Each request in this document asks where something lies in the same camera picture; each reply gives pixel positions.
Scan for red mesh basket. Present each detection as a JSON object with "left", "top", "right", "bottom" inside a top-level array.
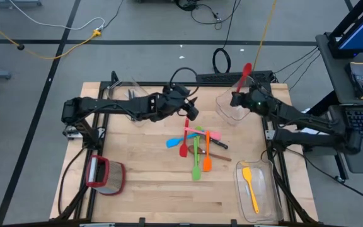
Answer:
[{"left": 84, "top": 154, "right": 127, "bottom": 196}]

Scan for green silicone spoon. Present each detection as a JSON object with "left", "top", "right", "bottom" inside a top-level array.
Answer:
[{"left": 195, "top": 125, "right": 205, "bottom": 157}]

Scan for dark grey side desk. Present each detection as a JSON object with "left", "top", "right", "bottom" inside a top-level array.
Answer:
[{"left": 315, "top": 31, "right": 363, "bottom": 105}]

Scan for black table frame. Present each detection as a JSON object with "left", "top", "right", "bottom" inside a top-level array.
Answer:
[{"left": 49, "top": 71, "right": 320, "bottom": 227}]

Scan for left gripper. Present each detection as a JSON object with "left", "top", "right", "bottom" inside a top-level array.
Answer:
[{"left": 156, "top": 84, "right": 200, "bottom": 122}]

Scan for black floor cable bundle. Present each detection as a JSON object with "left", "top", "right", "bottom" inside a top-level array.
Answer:
[{"left": 175, "top": 0, "right": 242, "bottom": 31}]

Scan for red silicone spoon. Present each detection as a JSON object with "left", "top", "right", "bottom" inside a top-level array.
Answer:
[{"left": 234, "top": 62, "right": 253, "bottom": 94}]

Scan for green silicone spatula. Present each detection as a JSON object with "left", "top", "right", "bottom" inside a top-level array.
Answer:
[{"left": 191, "top": 136, "right": 202, "bottom": 182}]

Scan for red silicone spatula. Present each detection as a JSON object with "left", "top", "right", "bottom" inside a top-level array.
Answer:
[{"left": 179, "top": 117, "right": 190, "bottom": 158}]

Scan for yellow hanging cable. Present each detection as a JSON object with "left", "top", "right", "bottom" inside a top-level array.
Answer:
[{"left": 252, "top": 0, "right": 279, "bottom": 72}]

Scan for clear rectangular dish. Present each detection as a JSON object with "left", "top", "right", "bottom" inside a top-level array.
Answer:
[{"left": 234, "top": 158, "right": 285, "bottom": 224}]

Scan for black work gloves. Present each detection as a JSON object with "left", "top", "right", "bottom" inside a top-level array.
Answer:
[{"left": 345, "top": 61, "right": 363, "bottom": 101}]

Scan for steel knife black riveted handle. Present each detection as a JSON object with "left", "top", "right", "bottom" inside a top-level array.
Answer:
[{"left": 208, "top": 137, "right": 229, "bottom": 150}]

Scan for orange silicone spatula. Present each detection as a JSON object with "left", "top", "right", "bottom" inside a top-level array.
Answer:
[{"left": 202, "top": 129, "right": 213, "bottom": 173}]

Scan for clear plastic bin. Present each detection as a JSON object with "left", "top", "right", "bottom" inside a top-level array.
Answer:
[
  {"left": 215, "top": 74, "right": 269, "bottom": 127},
  {"left": 107, "top": 78, "right": 153, "bottom": 127}
]

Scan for silver mounting bracket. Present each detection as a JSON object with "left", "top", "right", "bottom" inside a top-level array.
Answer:
[{"left": 265, "top": 129, "right": 279, "bottom": 142}]

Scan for black perforated power strip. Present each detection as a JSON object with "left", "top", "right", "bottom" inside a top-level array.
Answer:
[{"left": 195, "top": 70, "right": 275, "bottom": 84}]

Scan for brown wooden spoon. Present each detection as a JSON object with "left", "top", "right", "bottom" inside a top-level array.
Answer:
[{"left": 187, "top": 144, "right": 233, "bottom": 162}]

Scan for white floor cable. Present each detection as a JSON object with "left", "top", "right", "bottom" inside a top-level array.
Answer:
[{"left": 9, "top": 0, "right": 106, "bottom": 31}]

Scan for black coiled cable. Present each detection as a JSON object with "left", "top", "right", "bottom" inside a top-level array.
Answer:
[{"left": 212, "top": 0, "right": 242, "bottom": 74}]

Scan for yellow floor cable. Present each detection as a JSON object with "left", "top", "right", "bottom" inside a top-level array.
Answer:
[{"left": 0, "top": 12, "right": 103, "bottom": 61}]

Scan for yellow silicone spatula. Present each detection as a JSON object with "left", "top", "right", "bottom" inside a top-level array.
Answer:
[{"left": 241, "top": 166, "right": 260, "bottom": 214}]

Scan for blue silicone spatula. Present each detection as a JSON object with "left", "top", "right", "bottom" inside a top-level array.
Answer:
[{"left": 166, "top": 132, "right": 200, "bottom": 149}]

